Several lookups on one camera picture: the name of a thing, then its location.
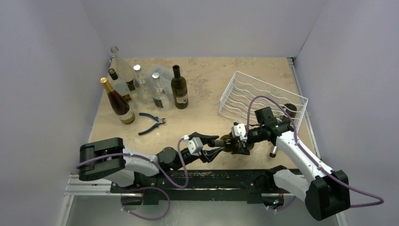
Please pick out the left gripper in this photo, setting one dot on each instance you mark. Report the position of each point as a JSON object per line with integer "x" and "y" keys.
{"x": 208, "y": 155}

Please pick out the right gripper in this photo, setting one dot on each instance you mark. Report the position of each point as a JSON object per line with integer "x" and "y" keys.
{"x": 251, "y": 138}

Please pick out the dark green bottle silver cap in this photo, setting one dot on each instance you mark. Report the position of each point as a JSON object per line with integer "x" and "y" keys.
{"x": 228, "y": 142}

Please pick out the white wire wine rack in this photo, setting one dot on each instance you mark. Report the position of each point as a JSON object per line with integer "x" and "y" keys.
{"x": 242, "y": 88}

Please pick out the dark bottle black cap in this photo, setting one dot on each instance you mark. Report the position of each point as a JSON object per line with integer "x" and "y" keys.
{"x": 179, "y": 88}

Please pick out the round clear bottle silver cap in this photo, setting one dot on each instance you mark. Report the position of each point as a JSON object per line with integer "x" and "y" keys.
{"x": 143, "y": 84}

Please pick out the amber bottle gold foil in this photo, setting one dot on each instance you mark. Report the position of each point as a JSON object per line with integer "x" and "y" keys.
{"x": 119, "y": 105}

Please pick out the square bottle gold black cap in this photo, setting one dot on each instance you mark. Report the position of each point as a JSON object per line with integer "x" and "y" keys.
{"x": 120, "y": 85}

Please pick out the tall clear glass bottle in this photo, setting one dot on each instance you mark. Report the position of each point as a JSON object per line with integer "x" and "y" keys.
{"x": 125, "y": 70}

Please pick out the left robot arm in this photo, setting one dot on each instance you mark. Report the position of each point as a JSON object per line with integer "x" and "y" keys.
{"x": 109, "y": 159}

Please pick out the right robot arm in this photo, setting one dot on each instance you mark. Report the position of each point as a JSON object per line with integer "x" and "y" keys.
{"x": 322, "y": 189}

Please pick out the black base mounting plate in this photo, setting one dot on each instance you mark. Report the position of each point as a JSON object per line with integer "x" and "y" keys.
{"x": 254, "y": 186}

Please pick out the clear plastic compartment box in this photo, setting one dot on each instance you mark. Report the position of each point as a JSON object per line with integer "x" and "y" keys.
{"x": 166, "y": 75}

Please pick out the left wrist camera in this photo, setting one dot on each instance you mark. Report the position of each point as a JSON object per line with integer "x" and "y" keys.
{"x": 192, "y": 143}

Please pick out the aluminium frame rail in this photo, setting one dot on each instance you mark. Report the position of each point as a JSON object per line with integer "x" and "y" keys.
{"x": 75, "y": 188}

